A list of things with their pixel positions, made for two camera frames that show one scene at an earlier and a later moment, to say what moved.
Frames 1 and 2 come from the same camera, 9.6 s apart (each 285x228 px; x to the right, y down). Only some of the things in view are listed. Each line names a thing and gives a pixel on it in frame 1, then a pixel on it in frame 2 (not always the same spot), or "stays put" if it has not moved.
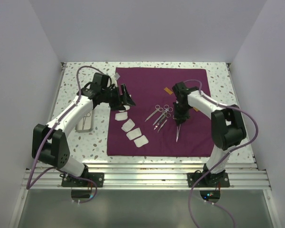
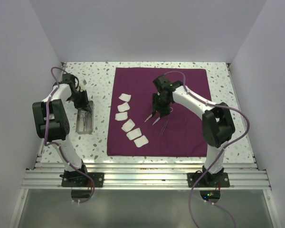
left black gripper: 118,105 -> 83,105
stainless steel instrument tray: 86,124 stays put
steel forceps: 177,132 -> 164,128
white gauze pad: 141,141 stays put
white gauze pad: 134,134 stays put
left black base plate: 97,177 stays put
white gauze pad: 122,116 stays put
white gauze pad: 128,125 stays put
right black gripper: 179,118 -> 164,111
